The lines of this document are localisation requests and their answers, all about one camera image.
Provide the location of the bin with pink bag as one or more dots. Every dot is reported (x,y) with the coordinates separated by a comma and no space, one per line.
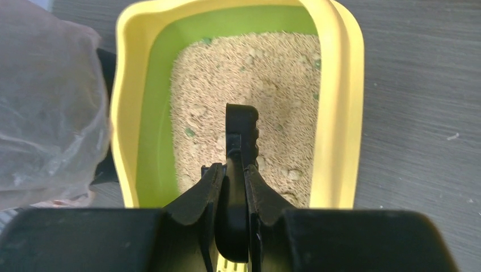
(55,128)

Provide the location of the cat litter sand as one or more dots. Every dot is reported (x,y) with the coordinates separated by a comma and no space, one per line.
(278,73)

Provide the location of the yellow green litter box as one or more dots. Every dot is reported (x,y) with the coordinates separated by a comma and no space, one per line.
(151,34)

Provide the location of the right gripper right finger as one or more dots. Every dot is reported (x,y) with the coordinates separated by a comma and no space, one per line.
(285,238)

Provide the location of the black litter scoop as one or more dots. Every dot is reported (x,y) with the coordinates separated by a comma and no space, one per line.
(231,227)

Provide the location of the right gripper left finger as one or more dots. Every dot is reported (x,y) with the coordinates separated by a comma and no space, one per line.
(178,237)

